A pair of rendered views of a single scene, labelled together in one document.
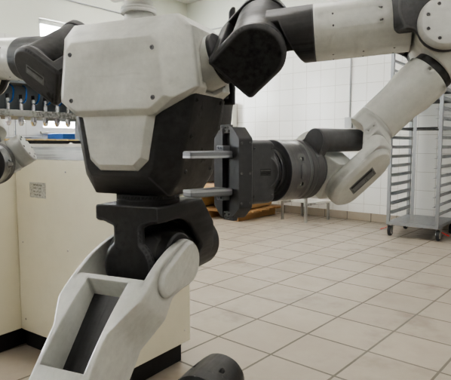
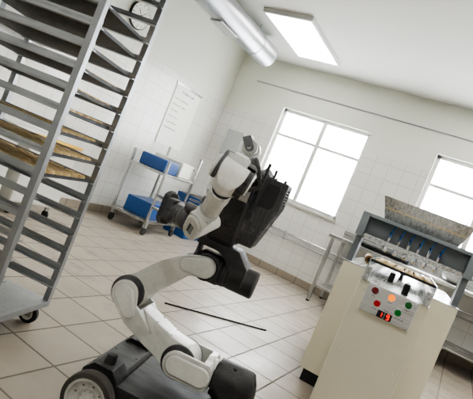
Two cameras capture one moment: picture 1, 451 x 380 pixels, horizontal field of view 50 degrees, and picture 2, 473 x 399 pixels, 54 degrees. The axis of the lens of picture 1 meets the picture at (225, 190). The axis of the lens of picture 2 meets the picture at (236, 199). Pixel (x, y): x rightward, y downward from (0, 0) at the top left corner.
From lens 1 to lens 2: 176 cm
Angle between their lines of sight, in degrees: 76
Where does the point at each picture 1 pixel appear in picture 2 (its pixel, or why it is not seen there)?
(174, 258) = (194, 258)
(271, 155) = (172, 204)
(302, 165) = (174, 210)
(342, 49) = not seen: hidden behind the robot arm
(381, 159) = (191, 220)
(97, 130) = not seen: hidden behind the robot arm
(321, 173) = (179, 218)
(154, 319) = (175, 274)
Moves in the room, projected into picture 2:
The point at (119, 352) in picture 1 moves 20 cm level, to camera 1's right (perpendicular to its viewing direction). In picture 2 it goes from (159, 274) to (160, 290)
